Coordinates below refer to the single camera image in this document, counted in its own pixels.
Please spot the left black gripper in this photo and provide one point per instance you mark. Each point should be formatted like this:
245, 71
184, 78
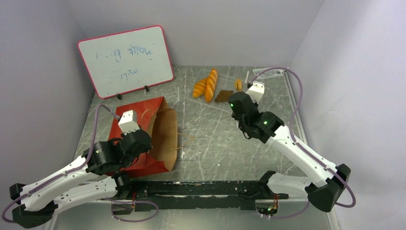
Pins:
148, 147

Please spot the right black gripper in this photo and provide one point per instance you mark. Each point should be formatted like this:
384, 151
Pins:
242, 102

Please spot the yellow bread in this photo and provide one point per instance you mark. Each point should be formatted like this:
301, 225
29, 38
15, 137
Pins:
238, 85

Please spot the round brown bread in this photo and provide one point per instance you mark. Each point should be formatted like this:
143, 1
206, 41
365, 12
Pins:
223, 96

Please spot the red paper bag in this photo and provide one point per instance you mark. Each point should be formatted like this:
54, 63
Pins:
160, 121

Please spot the long orange baguette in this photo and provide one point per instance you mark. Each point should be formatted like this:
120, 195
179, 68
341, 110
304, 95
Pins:
211, 82

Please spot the small striped orange croissant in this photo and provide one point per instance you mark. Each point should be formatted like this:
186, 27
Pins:
199, 88

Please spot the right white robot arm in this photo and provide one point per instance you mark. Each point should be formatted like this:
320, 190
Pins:
324, 182

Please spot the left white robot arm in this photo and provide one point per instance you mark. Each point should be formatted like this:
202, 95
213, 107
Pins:
96, 174

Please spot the white marker pen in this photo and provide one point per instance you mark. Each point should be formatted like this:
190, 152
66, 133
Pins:
246, 78

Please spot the small white card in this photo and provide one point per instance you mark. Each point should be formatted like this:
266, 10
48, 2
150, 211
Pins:
268, 74

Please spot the red framed whiteboard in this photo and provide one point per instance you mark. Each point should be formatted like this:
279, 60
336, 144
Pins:
127, 61

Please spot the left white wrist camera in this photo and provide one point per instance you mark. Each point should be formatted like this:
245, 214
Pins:
128, 122

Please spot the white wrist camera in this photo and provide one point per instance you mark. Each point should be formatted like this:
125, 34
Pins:
128, 122
255, 91

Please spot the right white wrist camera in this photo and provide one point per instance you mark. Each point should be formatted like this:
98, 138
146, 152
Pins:
255, 91

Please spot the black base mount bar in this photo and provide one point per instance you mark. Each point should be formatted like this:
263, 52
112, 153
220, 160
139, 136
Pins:
200, 194

